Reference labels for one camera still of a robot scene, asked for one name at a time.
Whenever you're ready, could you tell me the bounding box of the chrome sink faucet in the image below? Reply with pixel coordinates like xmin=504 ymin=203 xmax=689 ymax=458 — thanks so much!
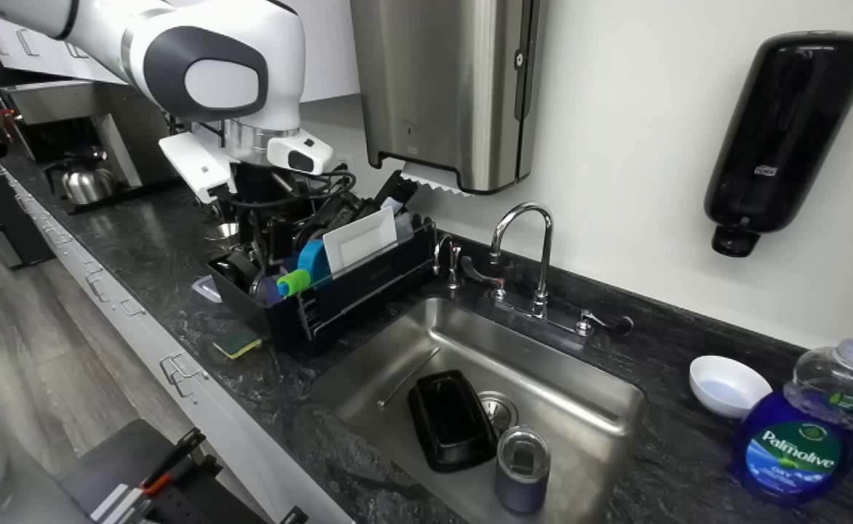
xmin=432 ymin=202 xmax=637 ymax=345

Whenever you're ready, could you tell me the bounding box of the black wall soap dispenser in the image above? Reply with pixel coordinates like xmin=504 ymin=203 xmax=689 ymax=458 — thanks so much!
xmin=704 ymin=32 xmax=853 ymax=259

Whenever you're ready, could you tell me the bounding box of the green bottle cap in rack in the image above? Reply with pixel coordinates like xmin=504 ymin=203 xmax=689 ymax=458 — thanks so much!
xmin=276 ymin=269 xmax=312 ymax=298

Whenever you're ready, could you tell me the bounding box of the black Tupperware container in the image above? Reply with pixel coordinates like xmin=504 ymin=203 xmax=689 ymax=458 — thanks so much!
xmin=407 ymin=371 xmax=494 ymax=474

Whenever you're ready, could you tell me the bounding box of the clear travel mug lid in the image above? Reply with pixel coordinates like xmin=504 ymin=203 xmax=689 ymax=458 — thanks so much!
xmin=497 ymin=427 xmax=551 ymax=477

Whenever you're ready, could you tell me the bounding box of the dark blue travel mug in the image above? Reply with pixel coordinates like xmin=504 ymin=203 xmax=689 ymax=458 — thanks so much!
xmin=494 ymin=427 xmax=551 ymax=515

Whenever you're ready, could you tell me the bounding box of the small white bowl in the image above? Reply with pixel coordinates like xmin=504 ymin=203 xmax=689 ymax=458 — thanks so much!
xmin=689 ymin=356 xmax=772 ymax=419

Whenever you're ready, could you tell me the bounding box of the blue Palmolive dish soap bottle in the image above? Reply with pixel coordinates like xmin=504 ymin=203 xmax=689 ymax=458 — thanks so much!
xmin=731 ymin=339 xmax=853 ymax=508

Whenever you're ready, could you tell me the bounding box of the black dish drying rack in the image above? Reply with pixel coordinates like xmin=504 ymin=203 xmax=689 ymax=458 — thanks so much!
xmin=206 ymin=198 xmax=440 ymax=356

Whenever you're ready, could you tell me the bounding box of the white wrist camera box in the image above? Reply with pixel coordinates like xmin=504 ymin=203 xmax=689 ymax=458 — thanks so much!
xmin=159 ymin=135 xmax=231 ymax=203

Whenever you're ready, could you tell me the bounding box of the steel paper towel dispenser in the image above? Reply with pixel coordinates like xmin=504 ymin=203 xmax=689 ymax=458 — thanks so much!
xmin=350 ymin=0 xmax=544 ymax=195

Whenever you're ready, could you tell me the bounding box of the stainless steel sink basin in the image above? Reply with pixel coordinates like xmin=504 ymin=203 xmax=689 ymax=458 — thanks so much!
xmin=317 ymin=298 xmax=644 ymax=524

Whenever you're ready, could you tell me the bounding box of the green yellow sponge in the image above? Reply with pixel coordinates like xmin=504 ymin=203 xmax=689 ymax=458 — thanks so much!
xmin=213 ymin=327 xmax=261 ymax=361

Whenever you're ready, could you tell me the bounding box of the white rectangular container in rack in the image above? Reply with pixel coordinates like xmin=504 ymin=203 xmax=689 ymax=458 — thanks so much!
xmin=324 ymin=208 xmax=395 ymax=276

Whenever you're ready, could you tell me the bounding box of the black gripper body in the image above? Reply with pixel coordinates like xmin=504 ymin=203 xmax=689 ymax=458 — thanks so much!
xmin=228 ymin=164 xmax=350 ymax=269

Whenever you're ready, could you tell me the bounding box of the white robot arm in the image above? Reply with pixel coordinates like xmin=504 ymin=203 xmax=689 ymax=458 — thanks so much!
xmin=0 ymin=0 xmax=333 ymax=262

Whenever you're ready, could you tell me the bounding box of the steel coffee maker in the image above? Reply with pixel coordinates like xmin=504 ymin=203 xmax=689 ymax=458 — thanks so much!
xmin=0 ymin=83 xmax=177 ymax=214

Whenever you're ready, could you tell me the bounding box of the steel coffee carafe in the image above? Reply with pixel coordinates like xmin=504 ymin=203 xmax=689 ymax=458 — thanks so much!
xmin=47 ymin=147 xmax=121 ymax=208

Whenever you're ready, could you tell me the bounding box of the blue lid in rack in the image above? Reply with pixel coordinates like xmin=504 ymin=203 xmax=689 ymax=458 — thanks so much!
xmin=298 ymin=238 xmax=333 ymax=286

